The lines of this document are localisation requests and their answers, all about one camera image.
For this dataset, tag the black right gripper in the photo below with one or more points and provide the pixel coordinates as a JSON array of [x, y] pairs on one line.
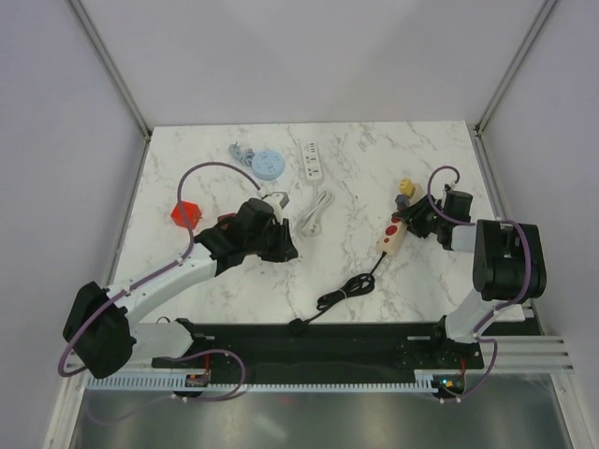
[[415, 216]]

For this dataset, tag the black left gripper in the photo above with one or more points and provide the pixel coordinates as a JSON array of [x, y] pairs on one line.
[[284, 251]]

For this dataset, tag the grey plug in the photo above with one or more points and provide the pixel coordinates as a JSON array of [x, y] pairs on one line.
[[402, 202]]

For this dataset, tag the yellow plug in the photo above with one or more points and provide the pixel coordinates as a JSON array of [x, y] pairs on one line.
[[407, 187]]

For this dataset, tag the beige red power strip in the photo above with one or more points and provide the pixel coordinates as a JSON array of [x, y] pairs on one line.
[[395, 230]]

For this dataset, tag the black plug with cable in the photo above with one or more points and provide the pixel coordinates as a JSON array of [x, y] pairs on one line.
[[357, 286]]

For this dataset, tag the red socket cube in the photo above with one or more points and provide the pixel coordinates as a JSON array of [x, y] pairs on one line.
[[186, 215]]

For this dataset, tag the dark red carp adapter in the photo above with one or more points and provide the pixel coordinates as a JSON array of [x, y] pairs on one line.
[[225, 219]]

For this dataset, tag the white power strip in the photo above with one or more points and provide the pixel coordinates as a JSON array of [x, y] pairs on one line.
[[312, 166]]

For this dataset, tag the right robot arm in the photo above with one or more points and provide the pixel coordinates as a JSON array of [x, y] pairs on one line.
[[508, 262]]

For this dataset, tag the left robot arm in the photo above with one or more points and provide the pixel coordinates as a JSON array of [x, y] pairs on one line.
[[101, 328]]

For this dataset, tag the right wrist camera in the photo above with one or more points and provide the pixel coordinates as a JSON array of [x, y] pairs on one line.
[[450, 186]]

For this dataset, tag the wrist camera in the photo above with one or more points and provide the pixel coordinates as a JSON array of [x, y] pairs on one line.
[[278, 200], [450, 186]]

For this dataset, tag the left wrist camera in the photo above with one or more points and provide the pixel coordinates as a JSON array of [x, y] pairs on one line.
[[278, 200]]

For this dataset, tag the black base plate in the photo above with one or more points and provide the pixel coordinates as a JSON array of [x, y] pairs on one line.
[[326, 352]]

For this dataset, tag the white slotted cable duct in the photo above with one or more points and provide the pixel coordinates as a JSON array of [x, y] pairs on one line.
[[194, 382]]

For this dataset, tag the aluminium front rail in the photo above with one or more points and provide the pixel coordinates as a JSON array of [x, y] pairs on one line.
[[527, 354]]

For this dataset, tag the right aluminium frame post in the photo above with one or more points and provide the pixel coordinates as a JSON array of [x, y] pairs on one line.
[[525, 47]]

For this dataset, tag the aluminium frame post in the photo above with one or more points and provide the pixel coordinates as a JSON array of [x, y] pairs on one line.
[[102, 52], [525, 47]]

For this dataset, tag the left aluminium frame post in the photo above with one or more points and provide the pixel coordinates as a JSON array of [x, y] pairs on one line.
[[102, 52]]

